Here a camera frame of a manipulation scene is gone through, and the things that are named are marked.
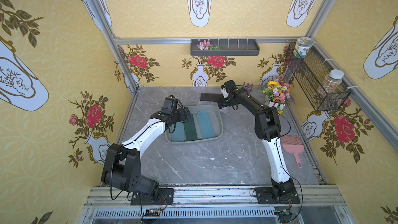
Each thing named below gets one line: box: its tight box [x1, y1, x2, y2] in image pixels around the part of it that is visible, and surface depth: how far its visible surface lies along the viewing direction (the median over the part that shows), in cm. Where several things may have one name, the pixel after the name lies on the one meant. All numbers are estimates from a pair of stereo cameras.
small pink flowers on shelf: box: [196, 39, 221, 51], surface depth 89 cm
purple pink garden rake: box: [243, 81, 253, 94], surface depth 124 cm
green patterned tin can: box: [292, 36, 315, 59], surface depth 87 cm
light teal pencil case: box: [171, 122, 185, 142], surface depth 94 cm
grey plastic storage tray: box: [164, 104, 224, 144], surface depth 100 cm
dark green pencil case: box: [183, 113, 198, 141], surface depth 100 cm
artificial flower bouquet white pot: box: [259, 76, 295, 115], surface depth 97 cm
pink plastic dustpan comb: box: [280, 134, 305, 169], surface depth 92 cm
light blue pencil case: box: [196, 110, 216, 139], surface depth 102 cm
